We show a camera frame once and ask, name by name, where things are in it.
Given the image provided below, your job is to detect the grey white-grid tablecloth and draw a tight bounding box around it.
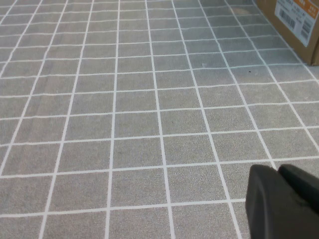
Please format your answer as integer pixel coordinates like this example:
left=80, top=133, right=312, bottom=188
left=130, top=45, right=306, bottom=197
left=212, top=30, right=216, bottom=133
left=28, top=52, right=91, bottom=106
left=0, top=0, right=319, bottom=239

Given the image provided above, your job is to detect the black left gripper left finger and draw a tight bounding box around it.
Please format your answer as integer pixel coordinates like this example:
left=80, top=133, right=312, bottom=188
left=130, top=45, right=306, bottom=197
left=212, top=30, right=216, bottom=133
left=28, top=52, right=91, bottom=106
left=245, top=164, right=319, bottom=239

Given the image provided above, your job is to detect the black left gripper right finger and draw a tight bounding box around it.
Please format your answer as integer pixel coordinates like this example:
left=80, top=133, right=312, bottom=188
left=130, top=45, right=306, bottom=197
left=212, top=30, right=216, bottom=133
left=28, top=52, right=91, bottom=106
left=277, top=163, right=319, bottom=215

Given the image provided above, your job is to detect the brown cardboard shoe box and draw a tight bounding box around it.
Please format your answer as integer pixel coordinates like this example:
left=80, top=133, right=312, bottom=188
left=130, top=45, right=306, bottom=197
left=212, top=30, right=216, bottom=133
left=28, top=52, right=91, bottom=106
left=255, top=0, right=319, bottom=67

